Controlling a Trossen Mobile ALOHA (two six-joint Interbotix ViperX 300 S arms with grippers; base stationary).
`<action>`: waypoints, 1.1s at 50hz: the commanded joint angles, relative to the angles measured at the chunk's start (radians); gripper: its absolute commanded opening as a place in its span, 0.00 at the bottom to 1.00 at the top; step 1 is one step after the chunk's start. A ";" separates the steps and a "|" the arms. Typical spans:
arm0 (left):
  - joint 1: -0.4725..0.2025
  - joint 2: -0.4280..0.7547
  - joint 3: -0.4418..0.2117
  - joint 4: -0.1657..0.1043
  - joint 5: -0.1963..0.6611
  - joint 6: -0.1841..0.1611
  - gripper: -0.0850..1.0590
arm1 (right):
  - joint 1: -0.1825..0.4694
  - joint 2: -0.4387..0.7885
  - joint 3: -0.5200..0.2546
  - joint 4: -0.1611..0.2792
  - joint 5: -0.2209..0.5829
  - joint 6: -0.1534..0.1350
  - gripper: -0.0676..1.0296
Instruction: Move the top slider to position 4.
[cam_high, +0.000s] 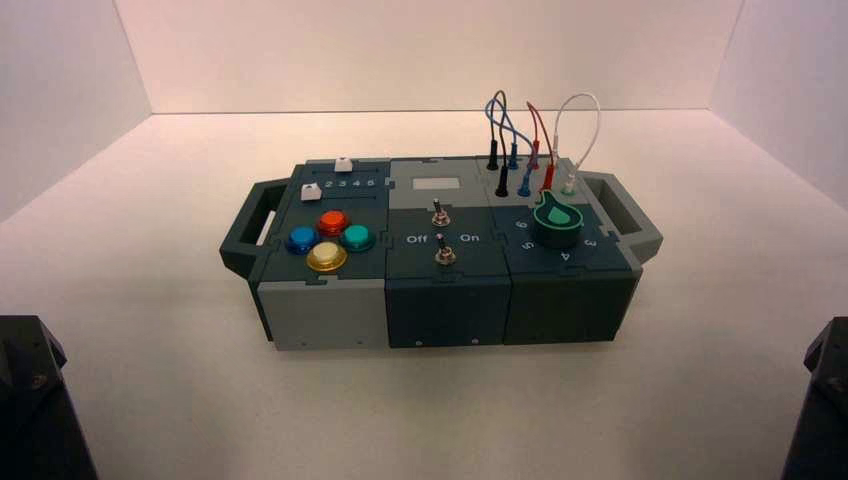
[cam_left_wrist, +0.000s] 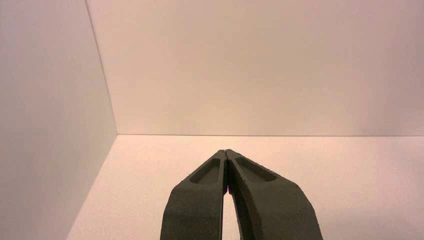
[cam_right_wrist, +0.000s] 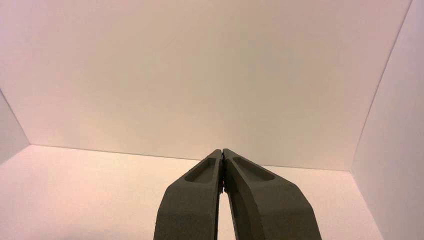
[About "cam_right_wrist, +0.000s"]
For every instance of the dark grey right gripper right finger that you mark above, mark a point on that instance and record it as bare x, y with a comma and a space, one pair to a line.
268, 208

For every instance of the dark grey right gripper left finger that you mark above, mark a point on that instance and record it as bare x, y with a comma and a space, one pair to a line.
188, 205

